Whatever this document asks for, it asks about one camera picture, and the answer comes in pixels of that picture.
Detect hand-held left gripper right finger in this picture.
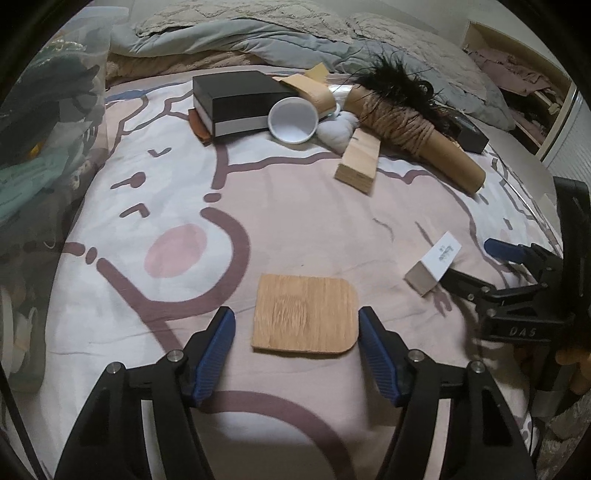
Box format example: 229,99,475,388
358,306,539,480

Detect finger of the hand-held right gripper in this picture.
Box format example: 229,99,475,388
438,267,499,308
484,237,564,282

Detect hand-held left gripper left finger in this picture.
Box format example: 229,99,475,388
54,306,237,480

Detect small white slim box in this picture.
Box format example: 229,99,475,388
405,232,462,296

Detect thin wood-grain board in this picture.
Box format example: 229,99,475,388
252,274,360,355

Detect light wooden block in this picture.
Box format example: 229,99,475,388
334,128,382,195

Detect white plush toy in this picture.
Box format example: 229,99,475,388
316,111,358,153

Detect clear plastic storage bin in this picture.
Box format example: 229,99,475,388
0,9,116,393

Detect person's right hand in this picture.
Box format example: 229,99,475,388
512,344,591,395

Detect white louvre door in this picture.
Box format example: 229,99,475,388
540,90,591,181

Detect beige bed sheet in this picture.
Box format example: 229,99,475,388
485,124,555,204

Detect small black box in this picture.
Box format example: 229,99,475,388
445,115,489,154

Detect dark clothes pile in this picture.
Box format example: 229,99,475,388
499,88,561,144

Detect twine-wrapped cardboard tube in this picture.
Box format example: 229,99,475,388
344,88,486,193

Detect printed bear blanket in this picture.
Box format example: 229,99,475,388
46,69,564,480

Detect pink clothes pile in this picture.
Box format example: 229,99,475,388
464,44,555,93

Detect black feather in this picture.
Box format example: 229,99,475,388
353,53,446,125

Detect beige textured pillow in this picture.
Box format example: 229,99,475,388
346,11,515,132
134,0,356,44

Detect brown flat case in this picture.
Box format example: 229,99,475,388
188,108,214,145

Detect white round cup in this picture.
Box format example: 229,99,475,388
268,97,319,144

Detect brown tape roll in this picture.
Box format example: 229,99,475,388
279,74,340,116

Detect black box white side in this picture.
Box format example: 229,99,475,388
192,71,301,139

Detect beige fleece blanket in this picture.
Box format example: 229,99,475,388
105,51,273,86

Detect grey duvet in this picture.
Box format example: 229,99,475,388
111,18,458,97

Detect dark cloth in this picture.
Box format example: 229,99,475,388
14,46,105,162

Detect cream wall niche shelf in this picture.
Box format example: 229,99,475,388
462,21,578,155

